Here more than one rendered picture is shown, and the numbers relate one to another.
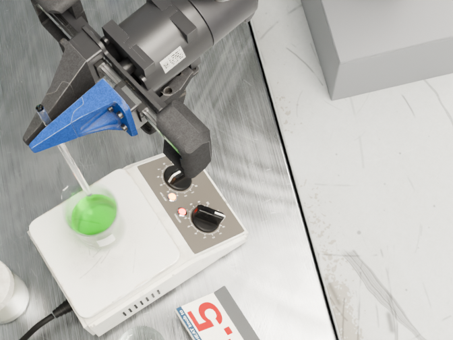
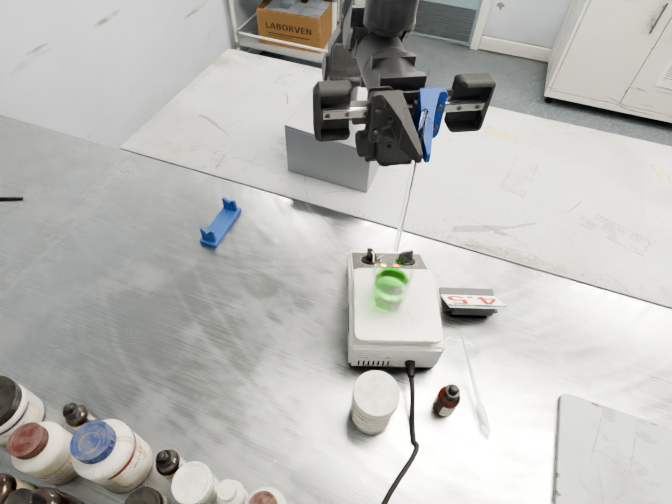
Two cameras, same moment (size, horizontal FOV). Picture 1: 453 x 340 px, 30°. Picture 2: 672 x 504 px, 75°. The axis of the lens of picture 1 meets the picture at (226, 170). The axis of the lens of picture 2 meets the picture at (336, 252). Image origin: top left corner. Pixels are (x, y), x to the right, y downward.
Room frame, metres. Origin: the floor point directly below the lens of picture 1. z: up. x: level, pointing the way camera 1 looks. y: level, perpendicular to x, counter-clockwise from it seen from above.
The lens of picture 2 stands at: (0.15, 0.46, 1.51)
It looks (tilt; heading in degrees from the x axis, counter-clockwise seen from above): 51 degrees down; 297
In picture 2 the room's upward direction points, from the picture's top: 2 degrees clockwise
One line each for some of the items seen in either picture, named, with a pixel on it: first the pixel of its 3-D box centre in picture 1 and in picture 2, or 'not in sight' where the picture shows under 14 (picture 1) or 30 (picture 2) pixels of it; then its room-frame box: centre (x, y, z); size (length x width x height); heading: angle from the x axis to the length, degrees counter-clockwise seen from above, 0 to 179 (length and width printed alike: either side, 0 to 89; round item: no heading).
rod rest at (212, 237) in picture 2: not in sight; (219, 220); (0.59, 0.09, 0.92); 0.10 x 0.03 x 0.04; 100
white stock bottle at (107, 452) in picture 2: not in sight; (110, 453); (0.44, 0.47, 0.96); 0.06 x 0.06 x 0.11
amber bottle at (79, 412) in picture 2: not in sight; (78, 416); (0.52, 0.46, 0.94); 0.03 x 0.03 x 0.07
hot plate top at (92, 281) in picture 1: (104, 241); (395, 303); (0.23, 0.13, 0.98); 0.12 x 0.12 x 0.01; 28
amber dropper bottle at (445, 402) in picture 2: not in sight; (448, 397); (0.11, 0.20, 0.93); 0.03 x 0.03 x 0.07
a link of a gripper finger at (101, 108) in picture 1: (81, 134); (434, 135); (0.24, 0.10, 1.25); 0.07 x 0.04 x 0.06; 128
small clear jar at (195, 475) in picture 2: not in sight; (196, 486); (0.34, 0.45, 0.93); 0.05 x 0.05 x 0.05
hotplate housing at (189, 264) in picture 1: (131, 239); (390, 304); (0.24, 0.11, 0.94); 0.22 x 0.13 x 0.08; 118
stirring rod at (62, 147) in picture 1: (67, 156); (408, 192); (0.24, 0.13, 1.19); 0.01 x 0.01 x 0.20
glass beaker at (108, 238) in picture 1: (94, 216); (388, 284); (0.24, 0.13, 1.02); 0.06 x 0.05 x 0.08; 49
